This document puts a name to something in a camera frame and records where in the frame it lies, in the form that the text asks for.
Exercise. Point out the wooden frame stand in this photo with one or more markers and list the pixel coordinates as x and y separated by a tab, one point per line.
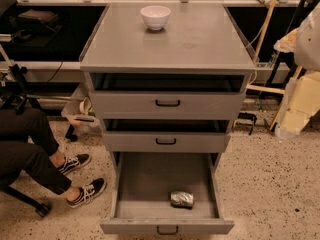
250	86

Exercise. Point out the black sneaker far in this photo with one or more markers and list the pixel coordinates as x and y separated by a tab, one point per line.
74	163

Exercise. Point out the black sneaker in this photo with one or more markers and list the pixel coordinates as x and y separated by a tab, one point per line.
89	192
74	163

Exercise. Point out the clear plastic bin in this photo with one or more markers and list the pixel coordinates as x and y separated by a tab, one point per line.
79	112

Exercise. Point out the seated person in black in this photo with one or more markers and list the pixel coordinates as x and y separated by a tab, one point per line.
27	143

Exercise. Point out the black sneaker near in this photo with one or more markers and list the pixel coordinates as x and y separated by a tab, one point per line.
89	192

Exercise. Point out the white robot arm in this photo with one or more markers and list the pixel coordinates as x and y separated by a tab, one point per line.
304	42

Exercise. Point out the white ceramic bowl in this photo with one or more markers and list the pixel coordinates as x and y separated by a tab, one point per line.
155	17

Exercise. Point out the grey middle drawer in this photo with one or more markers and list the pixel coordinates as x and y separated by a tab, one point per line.
164	135

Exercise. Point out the grey drawer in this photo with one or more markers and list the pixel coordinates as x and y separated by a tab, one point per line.
164	135
166	96
141	199

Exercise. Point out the black tripod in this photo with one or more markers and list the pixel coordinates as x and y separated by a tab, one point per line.
14	88

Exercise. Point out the grey drawer cabinet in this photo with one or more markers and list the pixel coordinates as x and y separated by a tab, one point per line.
198	39

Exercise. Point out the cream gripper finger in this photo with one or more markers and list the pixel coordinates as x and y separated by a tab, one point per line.
287	43

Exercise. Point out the dark box on shelf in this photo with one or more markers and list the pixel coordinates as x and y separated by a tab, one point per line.
38	20

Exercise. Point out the grey bottom drawer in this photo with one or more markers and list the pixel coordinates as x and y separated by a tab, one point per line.
141	199

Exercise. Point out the black office chair base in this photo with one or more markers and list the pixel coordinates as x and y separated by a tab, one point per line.
41	209

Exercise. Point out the grey top drawer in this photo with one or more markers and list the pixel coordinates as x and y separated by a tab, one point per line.
166	96

